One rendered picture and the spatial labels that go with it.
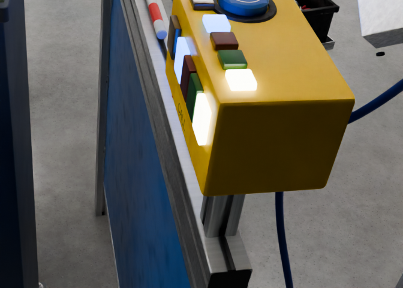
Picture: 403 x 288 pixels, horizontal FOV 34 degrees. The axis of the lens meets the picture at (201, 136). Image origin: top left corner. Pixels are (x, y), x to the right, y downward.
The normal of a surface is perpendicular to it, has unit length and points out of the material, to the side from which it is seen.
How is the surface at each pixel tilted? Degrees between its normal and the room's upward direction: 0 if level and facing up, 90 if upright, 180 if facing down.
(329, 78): 0
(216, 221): 90
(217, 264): 0
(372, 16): 55
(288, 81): 0
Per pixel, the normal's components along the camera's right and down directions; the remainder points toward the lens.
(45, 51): 0.13, -0.76
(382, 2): -0.47, -0.09
